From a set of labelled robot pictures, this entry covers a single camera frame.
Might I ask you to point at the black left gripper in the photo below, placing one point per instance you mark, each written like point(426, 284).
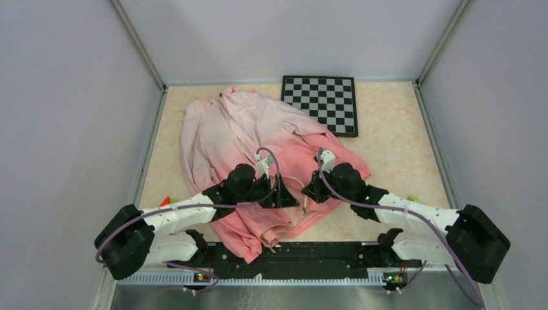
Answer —
point(282, 197)

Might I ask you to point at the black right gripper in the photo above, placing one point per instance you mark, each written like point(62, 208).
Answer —
point(315, 190)

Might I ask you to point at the pink zip-up jacket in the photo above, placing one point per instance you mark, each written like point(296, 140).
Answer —
point(225, 131)

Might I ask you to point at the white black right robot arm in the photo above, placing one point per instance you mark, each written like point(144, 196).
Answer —
point(465, 238)

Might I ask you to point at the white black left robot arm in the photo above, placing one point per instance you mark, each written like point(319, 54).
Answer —
point(135, 238)

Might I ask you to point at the black white checkerboard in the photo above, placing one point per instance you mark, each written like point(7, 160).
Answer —
point(330, 100)

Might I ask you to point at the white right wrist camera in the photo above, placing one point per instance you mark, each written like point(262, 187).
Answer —
point(327, 160)

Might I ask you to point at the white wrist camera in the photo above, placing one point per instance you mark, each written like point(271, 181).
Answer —
point(262, 165)
point(327, 160)

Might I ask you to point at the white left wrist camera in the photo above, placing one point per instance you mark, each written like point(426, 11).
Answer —
point(262, 165)

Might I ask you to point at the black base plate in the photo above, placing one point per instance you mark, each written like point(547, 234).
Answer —
point(300, 261)

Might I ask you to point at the aluminium frame rail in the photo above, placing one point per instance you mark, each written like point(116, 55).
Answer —
point(430, 286)

